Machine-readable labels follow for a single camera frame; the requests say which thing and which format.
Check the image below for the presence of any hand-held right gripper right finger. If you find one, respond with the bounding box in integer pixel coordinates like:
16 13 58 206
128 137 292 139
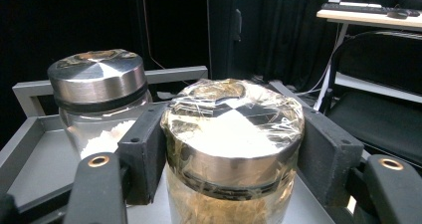
296 106 365 208

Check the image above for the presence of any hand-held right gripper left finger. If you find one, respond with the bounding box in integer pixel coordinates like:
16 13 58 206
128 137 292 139
115 102 169 207

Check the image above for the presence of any plastic-wrapped glass jar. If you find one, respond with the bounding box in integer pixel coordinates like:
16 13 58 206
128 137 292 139
159 78 307 224

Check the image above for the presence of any grey metal tray rack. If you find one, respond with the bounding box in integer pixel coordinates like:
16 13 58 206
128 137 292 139
0 65 371 224

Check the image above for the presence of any black chair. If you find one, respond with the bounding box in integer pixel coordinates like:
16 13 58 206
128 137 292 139
326 30 422 168

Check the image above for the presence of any glass jar of white powder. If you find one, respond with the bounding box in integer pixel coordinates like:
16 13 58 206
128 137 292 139
47 48 154 160

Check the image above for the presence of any black curtain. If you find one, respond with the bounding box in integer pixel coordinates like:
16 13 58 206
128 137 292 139
207 0 422 93

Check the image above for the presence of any white desk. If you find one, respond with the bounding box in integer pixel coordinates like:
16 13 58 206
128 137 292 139
313 8 422 112

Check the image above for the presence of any black keyboard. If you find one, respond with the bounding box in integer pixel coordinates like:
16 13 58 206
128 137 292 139
320 2 422 18

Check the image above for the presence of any white flat device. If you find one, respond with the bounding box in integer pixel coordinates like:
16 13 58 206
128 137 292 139
327 0 383 9

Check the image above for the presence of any black computer mouse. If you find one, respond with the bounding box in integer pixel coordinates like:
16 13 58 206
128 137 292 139
386 10 409 20

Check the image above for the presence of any white cable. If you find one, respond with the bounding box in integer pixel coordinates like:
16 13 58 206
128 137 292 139
294 24 343 98

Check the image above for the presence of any thin orange cable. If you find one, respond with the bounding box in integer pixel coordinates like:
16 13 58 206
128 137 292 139
141 0 167 71

